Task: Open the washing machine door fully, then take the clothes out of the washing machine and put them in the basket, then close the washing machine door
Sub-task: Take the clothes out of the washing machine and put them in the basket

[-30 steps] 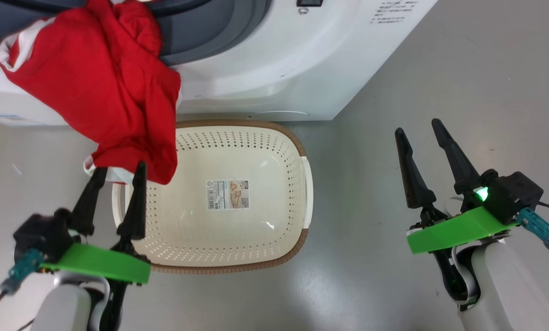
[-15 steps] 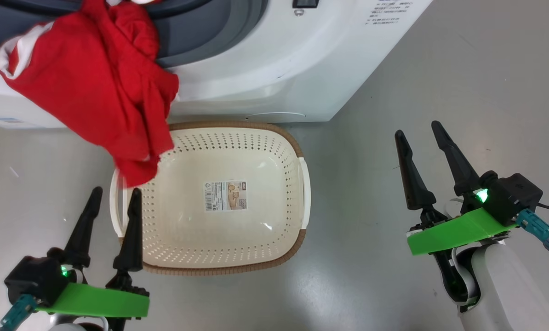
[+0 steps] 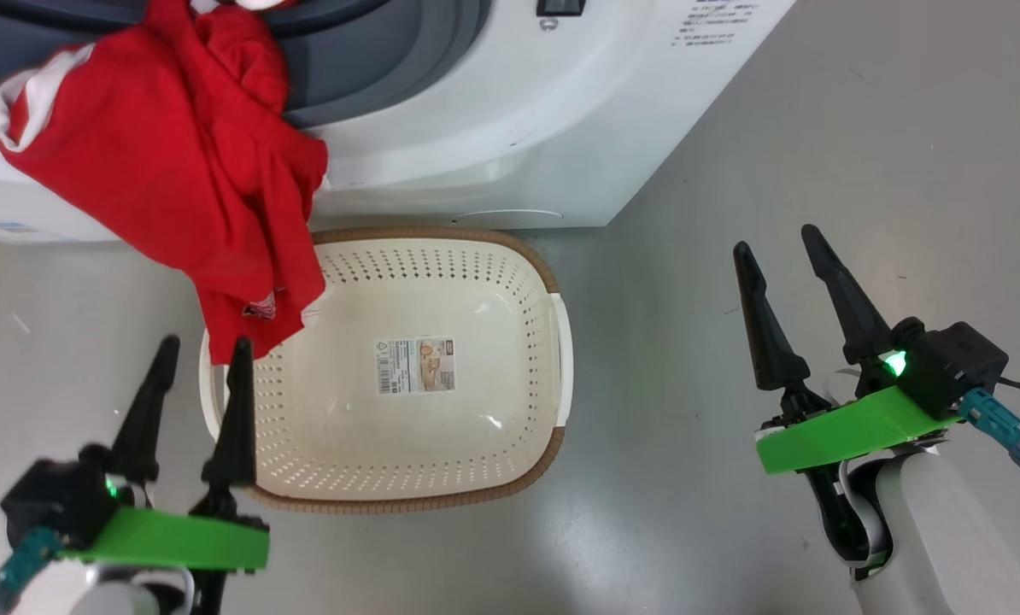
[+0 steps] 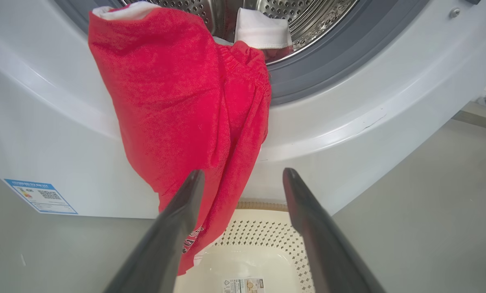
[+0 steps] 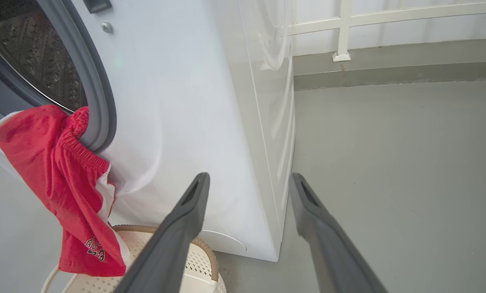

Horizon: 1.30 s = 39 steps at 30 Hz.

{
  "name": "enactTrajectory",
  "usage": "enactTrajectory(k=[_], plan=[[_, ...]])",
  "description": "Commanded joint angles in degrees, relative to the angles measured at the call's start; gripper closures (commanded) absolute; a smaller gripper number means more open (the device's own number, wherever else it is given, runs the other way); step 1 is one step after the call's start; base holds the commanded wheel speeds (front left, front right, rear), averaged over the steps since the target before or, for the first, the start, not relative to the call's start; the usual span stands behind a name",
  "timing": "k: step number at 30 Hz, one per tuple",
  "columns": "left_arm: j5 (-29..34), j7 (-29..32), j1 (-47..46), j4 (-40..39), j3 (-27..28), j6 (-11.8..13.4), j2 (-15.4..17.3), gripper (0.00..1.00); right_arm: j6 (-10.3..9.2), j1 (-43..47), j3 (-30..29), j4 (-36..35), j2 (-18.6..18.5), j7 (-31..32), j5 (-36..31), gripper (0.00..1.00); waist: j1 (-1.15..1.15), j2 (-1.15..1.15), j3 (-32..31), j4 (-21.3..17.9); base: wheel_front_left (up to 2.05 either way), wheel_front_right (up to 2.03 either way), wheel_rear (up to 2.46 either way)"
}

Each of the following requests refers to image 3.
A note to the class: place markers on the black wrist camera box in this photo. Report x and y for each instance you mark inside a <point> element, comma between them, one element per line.
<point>57,500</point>
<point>954,363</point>

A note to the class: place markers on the red garment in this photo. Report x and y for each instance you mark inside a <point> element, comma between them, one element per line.
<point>177,154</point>

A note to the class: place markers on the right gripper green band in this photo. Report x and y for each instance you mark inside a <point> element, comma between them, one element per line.
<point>843,431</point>

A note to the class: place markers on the black door latch socket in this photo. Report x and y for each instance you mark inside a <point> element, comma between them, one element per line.
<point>559,7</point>

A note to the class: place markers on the basket product label sticker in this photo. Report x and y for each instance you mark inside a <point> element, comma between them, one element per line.
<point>416,366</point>

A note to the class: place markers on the black text notice sticker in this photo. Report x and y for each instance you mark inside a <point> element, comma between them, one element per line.
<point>715,21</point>

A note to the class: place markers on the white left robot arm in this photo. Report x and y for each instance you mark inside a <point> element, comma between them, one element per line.
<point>126,598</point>

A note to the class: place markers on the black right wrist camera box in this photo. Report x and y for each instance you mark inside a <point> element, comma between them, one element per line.
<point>954,363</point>

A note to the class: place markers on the white front-load washing machine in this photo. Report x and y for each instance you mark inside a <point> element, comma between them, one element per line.
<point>476,128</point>

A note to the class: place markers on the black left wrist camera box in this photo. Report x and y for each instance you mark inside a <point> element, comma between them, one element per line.
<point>57,500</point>

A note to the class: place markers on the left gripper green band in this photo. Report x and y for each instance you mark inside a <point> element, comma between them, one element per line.
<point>177,542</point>

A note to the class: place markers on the cream basket with brown rim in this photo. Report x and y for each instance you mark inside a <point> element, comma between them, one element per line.
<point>442,444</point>

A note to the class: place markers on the blue energy label sticker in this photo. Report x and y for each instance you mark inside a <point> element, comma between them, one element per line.
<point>6,231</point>

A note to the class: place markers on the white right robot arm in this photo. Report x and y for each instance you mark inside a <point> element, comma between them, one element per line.
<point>946,530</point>

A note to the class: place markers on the grey rubber door gasket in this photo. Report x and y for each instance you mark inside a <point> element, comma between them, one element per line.
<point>373,51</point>

